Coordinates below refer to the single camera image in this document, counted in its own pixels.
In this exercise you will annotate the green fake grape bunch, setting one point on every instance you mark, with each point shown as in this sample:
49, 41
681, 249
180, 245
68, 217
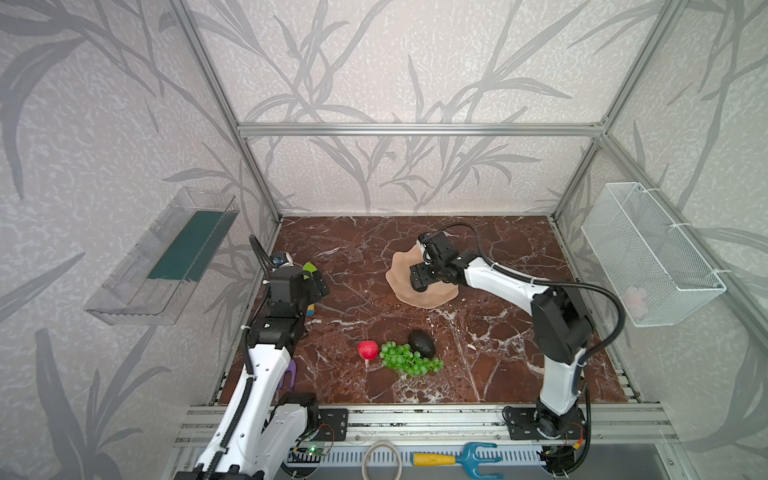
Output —
405, 361

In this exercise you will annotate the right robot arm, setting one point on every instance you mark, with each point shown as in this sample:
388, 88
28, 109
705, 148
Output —
560, 317

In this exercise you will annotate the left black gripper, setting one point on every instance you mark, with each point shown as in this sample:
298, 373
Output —
283, 274

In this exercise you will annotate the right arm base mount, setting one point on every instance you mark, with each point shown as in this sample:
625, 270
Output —
534, 423

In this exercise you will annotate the purple toy garden fork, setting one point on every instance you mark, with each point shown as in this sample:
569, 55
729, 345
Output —
289, 376

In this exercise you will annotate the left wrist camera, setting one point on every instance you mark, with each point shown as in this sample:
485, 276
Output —
280, 259

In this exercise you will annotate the pink object in basket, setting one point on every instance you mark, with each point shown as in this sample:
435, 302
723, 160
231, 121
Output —
636, 302

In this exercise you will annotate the white wire mesh basket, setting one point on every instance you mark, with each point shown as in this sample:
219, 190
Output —
638, 244

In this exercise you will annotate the red fake strawberry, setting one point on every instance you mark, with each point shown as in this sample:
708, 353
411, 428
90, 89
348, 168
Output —
368, 350

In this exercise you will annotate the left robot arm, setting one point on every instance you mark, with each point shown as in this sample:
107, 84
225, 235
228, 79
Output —
253, 438

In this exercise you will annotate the blue toy rake yellow handle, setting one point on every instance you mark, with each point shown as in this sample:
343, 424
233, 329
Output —
469, 459

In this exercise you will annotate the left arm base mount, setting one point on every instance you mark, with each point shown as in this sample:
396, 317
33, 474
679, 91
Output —
332, 427

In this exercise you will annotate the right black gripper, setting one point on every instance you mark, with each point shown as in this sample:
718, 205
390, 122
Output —
424, 271

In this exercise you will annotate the pink scalloped fruit bowl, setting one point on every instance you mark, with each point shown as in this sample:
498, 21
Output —
398, 278

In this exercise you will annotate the clear plastic wall shelf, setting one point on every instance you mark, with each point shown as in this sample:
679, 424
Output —
153, 284

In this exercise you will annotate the dark avocado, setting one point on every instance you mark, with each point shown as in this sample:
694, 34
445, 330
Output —
422, 343

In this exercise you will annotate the green toy trowel yellow handle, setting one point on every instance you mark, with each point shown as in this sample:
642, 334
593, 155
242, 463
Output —
313, 291

